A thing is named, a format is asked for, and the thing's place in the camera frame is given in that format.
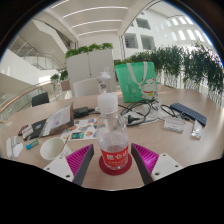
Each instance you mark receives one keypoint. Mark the white snack packet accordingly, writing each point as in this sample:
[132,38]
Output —
[196,130]

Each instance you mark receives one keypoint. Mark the clear water bottle red label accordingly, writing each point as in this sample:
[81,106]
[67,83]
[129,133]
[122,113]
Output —
[113,143]

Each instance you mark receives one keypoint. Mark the white cabinet topped with plants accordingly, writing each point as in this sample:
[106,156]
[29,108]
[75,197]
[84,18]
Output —
[90,65]

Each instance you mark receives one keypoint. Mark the white mug gold grid lines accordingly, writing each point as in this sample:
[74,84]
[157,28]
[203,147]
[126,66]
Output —
[52,149]

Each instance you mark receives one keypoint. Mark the dark blue keyboard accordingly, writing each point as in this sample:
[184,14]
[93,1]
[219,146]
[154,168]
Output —
[188,113]

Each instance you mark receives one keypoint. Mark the black power adapter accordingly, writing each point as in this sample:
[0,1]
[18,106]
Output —
[81,111]

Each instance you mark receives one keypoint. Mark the clear lidded drink cup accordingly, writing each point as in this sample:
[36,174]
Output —
[104,80]

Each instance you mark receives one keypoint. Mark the green tote bag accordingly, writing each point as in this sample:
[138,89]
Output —
[136,81]

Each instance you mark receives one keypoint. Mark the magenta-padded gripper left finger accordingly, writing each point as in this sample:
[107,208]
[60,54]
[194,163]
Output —
[60,166]

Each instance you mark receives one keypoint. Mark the white chair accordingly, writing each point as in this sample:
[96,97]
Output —
[86,87]

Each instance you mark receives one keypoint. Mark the potted plants wooden planter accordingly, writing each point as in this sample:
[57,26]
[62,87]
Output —
[60,80]

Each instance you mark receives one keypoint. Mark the white printed card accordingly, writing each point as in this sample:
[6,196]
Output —
[174,124]

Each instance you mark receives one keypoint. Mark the colourful sticker sheet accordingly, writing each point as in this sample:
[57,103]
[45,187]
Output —
[81,130]

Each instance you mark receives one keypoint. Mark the glass railing wooden handrail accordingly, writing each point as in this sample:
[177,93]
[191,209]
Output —
[20,98]

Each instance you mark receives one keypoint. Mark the row of green hedge plants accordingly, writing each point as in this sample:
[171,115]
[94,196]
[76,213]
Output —
[186,66]

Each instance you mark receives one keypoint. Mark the gold spoon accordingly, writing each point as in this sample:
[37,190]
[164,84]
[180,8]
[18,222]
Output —
[66,141]

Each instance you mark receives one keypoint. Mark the ceiling light strips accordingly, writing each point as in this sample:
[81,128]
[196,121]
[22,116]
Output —
[93,23]

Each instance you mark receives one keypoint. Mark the small blue green packet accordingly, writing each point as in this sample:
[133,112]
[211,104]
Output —
[32,144]

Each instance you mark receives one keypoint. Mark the black chair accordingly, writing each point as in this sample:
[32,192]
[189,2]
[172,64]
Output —
[40,99]

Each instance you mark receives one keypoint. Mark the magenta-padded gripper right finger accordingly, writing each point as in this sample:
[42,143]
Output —
[163,165]

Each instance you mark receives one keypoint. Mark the white paper slip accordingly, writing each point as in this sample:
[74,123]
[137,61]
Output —
[5,123]

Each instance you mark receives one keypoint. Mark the black folder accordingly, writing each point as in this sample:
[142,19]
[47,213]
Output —
[38,126]

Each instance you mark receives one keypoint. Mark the red and black phone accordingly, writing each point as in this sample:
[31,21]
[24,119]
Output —
[22,129]

